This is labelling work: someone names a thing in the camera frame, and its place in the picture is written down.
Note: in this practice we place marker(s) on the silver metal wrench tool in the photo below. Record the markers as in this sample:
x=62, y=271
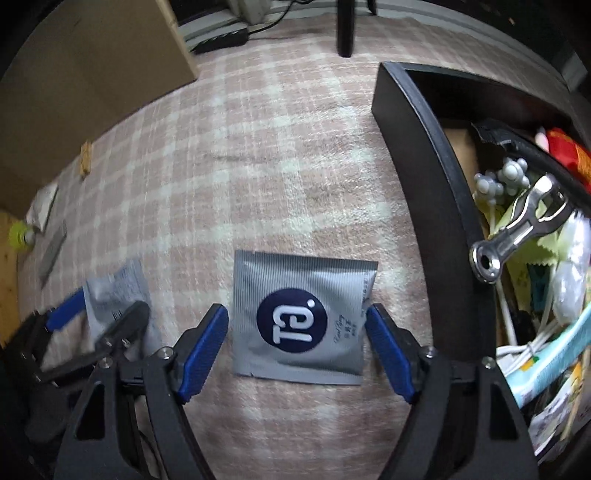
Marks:
x=517, y=230

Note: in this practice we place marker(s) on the black power strip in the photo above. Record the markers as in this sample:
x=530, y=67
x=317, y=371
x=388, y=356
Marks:
x=219, y=40

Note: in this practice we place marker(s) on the grey printed sachet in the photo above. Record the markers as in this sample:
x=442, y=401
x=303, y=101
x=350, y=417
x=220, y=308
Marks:
x=115, y=295

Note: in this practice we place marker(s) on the white appliance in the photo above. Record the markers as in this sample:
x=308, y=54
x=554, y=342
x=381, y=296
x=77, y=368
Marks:
x=249, y=7

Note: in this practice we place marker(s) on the grey metal strip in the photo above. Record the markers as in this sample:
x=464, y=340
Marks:
x=53, y=251

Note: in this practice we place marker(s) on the grey ball head massager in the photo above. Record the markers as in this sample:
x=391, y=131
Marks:
x=503, y=177

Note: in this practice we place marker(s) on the grey sachet with round logo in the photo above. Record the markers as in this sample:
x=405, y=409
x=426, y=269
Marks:
x=300, y=323

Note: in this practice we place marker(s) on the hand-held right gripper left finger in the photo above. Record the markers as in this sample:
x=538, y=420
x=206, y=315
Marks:
x=205, y=355

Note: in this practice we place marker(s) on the clear plastic bag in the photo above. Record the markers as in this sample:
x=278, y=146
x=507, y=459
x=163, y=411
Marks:
x=570, y=281

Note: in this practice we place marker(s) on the cardboard box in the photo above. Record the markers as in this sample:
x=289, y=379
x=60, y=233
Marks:
x=92, y=92

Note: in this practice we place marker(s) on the black container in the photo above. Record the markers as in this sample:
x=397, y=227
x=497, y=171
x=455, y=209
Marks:
x=415, y=138

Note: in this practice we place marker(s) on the black chair leg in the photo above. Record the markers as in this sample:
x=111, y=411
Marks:
x=371, y=5
x=345, y=27

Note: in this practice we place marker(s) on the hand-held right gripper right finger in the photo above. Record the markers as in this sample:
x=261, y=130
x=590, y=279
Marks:
x=390, y=355

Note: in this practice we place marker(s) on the pink plaid blanket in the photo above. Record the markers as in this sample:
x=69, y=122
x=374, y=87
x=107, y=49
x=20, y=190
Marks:
x=277, y=161

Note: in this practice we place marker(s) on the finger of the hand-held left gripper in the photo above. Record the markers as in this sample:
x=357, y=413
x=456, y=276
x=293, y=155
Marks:
x=64, y=314
x=127, y=325

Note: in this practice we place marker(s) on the yellow shuttlecock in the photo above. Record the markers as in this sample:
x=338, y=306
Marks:
x=19, y=235

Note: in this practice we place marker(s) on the red packet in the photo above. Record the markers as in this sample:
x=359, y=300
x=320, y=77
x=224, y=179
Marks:
x=570, y=154

